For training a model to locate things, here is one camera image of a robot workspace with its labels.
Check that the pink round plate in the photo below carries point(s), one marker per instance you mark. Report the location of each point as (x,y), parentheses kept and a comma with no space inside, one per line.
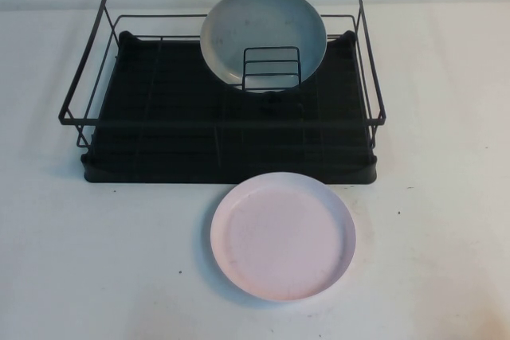
(283,236)

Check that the grey-blue round plate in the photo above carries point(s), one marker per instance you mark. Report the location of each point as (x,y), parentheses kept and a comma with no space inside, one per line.
(263,25)

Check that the black plastic drain tray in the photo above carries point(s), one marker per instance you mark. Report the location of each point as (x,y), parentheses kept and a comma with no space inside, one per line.
(179,157)

